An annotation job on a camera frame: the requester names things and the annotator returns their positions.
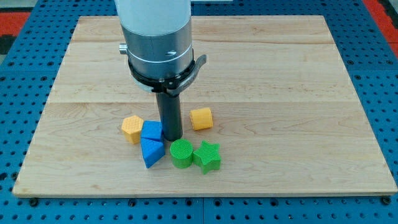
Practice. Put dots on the green cylinder block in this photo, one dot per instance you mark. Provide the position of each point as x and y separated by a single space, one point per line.
181 152

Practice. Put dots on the green star block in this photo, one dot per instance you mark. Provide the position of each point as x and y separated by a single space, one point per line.
207 157

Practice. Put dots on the yellow hexagon block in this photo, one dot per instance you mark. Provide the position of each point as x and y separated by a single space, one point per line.
131 128

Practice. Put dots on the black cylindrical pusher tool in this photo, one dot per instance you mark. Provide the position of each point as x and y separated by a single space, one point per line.
170 116

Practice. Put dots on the blue triangle block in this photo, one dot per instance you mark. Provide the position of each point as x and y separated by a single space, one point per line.
152 151

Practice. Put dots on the blue cube block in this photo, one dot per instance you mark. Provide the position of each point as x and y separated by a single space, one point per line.
152 130

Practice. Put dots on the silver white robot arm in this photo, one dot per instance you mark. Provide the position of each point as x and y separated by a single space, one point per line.
158 35

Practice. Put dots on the wooden board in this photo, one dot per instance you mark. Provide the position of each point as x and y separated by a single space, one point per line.
285 114

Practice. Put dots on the yellow cylinder block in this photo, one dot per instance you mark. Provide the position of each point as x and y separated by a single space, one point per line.
201 119

